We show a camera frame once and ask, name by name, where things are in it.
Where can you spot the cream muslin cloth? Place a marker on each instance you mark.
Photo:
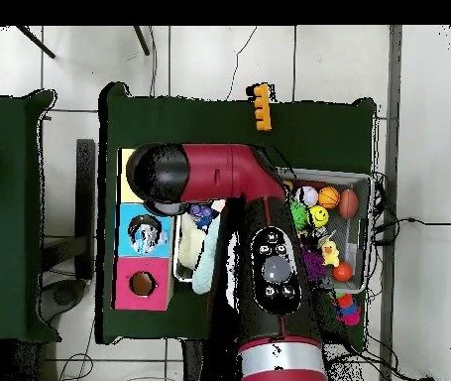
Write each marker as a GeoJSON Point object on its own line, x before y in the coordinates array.
{"type": "Point", "coordinates": [188, 246]}

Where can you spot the grey floor strip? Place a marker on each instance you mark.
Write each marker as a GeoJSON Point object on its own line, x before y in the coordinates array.
{"type": "Point", "coordinates": [395, 119]}

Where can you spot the small orange basketball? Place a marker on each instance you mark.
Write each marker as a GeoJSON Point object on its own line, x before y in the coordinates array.
{"type": "Point", "coordinates": [329, 197]}

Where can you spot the black can with silver top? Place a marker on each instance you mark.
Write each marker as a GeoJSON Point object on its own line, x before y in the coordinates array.
{"type": "Point", "coordinates": [322, 234]}

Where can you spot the clear mesh bin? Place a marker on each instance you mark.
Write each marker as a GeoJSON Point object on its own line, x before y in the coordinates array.
{"type": "Point", "coordinates": [356, 238]}

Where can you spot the purple spiky toy with eyes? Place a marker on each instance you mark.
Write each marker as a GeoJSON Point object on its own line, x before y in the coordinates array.
{"type": "Point", "coordinates": [314, 263]}

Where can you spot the yellow smiley ball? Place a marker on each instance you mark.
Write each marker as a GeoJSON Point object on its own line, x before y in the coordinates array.
{"type": "Point", "coordinates": [318, 216]}

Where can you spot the clear plastic packet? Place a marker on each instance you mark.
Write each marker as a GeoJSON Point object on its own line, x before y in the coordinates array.
{"type": "Point", "coordinates": [150, 236]}

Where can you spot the black tripod leg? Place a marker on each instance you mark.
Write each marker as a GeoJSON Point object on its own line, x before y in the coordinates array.
{"type": "Point", "coordinates": [142, 40]}
{"type": "Point", "coordinates": [35, 41]}

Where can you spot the white baseball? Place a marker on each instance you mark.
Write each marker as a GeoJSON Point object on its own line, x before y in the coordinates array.
{"type": "Point", "coordinates": [307, 196]}

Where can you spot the yellow duck toy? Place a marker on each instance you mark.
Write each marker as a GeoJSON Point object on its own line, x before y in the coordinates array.
{"type": "Point", "coordinates": [330, 254]}

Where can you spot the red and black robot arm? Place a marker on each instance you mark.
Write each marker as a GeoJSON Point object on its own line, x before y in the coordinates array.
{"type": "Point", "coordinates": [233, 175]}

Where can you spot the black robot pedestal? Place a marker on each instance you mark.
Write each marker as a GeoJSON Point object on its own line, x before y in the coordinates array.
{"type": "Point", "coordinates": [193, 365]}

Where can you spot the dark green tablecloth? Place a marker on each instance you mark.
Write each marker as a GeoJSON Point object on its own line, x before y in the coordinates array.
{"type": "Point", "coordinates": [209, 119]}
{"type": "Point", "coordinates": [19, 198]}

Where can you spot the orange plastic comb toy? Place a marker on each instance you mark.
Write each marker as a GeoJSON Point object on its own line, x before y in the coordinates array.
{"type": "Point", "coordinates": [263, 107]}

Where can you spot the wooden box with three holes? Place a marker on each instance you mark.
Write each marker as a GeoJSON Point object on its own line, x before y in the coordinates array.
{"type": "Point", "coordinates": [142, 270]}

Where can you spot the green spiky ball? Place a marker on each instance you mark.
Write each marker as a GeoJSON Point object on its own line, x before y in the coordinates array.
{"type": "Point", "coordinates": [299, 216]}

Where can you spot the mint green cloth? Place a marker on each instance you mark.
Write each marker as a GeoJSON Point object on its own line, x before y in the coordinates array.
{"type": "Point", "coordinates": [207, 262]}

